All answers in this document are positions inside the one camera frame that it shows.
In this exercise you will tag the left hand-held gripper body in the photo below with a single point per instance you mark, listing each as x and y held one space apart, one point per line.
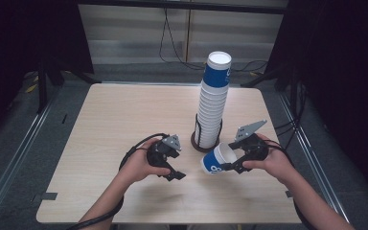
172 143

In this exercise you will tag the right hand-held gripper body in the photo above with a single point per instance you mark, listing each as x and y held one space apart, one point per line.
247 130

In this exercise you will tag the blue white paper cup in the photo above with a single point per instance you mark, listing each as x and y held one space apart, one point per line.
212 163

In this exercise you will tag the stack of nested paper cups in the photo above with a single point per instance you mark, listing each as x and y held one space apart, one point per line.
212 105

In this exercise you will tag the person's left hand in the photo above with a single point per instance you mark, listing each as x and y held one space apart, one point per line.
135 167

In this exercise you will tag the person's right hand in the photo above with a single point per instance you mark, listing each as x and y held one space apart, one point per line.
276 163

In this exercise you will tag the black stand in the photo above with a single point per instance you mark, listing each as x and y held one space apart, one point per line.
268 76
43 86

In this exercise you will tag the grey tape strip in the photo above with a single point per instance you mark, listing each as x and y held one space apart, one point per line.
46 196
288 194

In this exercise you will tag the black curtain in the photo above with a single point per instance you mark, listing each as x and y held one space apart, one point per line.
28 32
341 80

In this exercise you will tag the metal floor rail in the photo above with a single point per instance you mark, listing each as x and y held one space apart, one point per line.
9 166
303 137

